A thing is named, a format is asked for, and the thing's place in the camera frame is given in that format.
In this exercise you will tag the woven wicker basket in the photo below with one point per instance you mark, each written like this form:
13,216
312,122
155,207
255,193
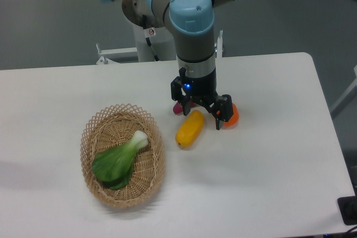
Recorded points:
112,127

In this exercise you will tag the purple sweet potato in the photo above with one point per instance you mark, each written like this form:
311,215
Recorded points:
177,108

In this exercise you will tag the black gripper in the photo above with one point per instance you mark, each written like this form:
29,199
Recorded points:
202,91

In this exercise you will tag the orange tangerine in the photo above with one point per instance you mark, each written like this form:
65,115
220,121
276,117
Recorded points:
234,118

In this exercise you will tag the white table leg right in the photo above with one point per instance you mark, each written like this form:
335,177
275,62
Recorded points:
343,100

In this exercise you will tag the black device at table edge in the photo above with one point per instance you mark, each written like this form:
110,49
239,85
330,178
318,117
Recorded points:
347,207

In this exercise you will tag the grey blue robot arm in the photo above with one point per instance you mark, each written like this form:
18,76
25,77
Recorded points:
191,23

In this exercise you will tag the yellow mango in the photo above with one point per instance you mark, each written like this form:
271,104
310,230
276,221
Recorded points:
190,129

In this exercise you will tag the green bok choy vegetable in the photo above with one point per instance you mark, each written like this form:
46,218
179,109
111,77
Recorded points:
114,167

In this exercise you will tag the white metal frame bracket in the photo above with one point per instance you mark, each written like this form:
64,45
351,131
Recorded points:
116,56

